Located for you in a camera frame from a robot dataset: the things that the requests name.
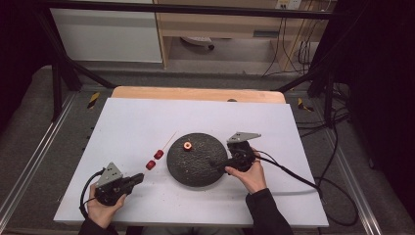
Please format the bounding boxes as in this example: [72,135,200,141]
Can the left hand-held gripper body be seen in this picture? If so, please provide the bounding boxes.
[95,162,131,207]

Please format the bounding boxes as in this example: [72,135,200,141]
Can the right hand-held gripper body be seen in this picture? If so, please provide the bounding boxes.
[227,131,262,173]

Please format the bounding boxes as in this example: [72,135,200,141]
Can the round black speckled plate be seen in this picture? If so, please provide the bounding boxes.
[166,132,229,188]

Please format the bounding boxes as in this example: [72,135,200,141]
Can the thin wooden skewer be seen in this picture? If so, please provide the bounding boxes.
[142,131,178,175]

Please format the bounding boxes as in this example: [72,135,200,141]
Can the person's left hand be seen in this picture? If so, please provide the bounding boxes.
[87,184,127,229]

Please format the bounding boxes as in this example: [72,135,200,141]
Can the person's right hand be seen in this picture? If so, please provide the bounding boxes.
[224,148,268,195]

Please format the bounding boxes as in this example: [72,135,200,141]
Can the white board sheet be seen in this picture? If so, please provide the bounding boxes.
[53,97,330,228]

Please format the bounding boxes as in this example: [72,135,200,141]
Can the wooden table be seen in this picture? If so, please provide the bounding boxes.
[111,85,287,105]

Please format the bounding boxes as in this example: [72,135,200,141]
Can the yellow black floor tape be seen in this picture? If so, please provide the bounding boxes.
[86,91,101,110]
[297,97,315,113]

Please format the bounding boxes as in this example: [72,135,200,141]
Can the white chair base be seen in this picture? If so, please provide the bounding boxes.
[180,35,215,51]

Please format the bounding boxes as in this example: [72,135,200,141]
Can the light wooden desk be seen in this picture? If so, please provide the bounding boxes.
[153,0,329,71]

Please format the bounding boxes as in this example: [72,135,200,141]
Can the white cabinet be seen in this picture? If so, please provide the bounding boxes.
[51,8,163,64]

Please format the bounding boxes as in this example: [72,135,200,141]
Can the black curtain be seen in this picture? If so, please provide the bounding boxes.
[312,0,415,213]
[0,0,55,131]

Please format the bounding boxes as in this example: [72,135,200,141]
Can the left hand-held gripper cable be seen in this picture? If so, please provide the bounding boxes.
[79,167,107,219]

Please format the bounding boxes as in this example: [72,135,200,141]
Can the hand-held gripper cable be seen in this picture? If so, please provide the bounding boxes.
[253,150,359,227]
[79,167,107,219]

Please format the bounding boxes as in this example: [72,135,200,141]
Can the right hand-held gripper cable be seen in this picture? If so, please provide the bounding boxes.
[253,150,359,227]

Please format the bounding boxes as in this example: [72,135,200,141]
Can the aluminium floor rail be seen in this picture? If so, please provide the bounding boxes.
[321,128,384,235]
[0,93,76,224]

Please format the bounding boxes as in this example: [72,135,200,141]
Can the black floor cables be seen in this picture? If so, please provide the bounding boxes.
[295,82,353,197]

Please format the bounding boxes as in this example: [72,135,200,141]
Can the black metal frame stand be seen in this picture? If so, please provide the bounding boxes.
[276,63,338,129]
[32,9,115,122]

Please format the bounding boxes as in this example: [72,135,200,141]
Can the hanging black cables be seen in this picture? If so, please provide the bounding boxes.
[261,16,327,78]

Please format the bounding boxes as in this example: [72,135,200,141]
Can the black horizontal frame bar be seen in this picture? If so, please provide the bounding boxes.
[42,0,335,20]

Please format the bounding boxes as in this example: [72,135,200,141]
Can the white wall socket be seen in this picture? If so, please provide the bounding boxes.
[275,0,302,11]

